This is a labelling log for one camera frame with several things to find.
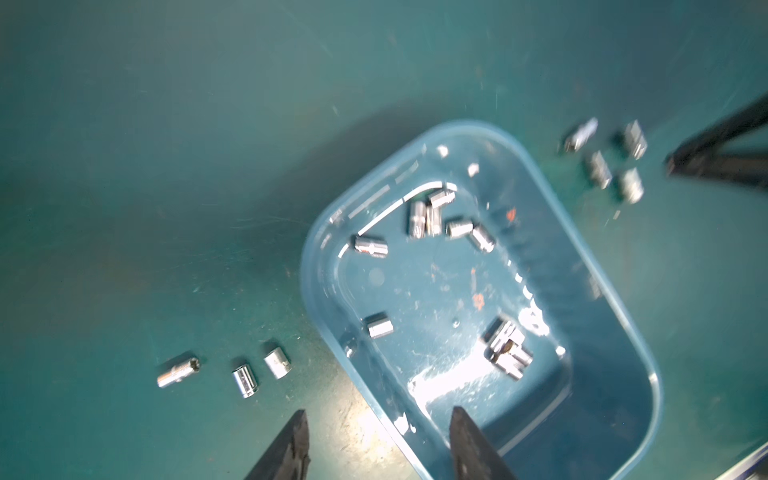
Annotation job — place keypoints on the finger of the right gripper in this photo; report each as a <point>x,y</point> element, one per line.
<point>720,171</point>
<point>701,152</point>

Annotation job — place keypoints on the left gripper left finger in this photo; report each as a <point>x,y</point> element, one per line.
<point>287,457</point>

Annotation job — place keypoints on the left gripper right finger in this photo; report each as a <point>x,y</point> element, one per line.
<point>473,455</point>

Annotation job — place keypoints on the short chrome socket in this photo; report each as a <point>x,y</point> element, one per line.
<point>634,140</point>

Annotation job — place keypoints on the knurled chrome socket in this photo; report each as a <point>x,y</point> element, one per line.
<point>179,372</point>

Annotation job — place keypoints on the long chrome socket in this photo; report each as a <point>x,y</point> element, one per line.
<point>578,138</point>

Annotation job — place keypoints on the chrome socket in box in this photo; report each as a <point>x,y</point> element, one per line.
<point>417,219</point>
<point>509,365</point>
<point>481,239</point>
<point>441,198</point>
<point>459,228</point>
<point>505,337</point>
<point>434,222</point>
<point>377,248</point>
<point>380,327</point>
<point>518,352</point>

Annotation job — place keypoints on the translucent blue storage box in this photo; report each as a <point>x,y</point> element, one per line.
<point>589,404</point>

